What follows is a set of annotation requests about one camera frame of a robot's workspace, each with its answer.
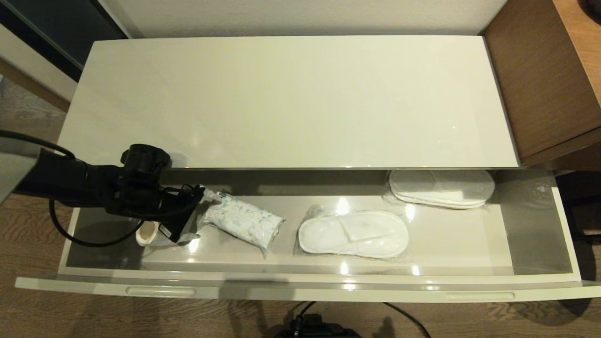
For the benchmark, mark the black silver robot base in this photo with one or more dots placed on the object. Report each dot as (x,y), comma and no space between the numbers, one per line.
(314,329)

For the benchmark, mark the brown wooden cabinet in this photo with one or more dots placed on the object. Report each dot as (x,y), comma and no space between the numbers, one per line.
(540,70)

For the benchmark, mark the white glossy cabinet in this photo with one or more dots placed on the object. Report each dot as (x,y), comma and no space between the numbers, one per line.
(281,94)

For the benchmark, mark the dark round object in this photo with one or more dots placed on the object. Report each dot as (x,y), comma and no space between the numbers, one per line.
(592,3)

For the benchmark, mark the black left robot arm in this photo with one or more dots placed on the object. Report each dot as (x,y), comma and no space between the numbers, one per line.
(70,180)

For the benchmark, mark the white glossy drawer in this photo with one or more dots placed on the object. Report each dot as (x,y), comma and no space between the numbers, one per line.
(450,244)

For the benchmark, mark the white slippers in plastic bag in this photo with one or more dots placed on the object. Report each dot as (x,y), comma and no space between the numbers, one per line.
(441,190)
(352,234)

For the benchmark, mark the blue patterned tissue pack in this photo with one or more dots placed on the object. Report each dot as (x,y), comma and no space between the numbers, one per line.
(244,220)

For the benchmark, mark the grey roll with beige core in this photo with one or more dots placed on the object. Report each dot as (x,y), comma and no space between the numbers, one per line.
(140,235)

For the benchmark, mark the dark sliding door panel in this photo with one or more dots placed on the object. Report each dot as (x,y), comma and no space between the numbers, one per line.
(56,28)

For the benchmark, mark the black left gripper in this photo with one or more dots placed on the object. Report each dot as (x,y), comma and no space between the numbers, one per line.
(155,202)

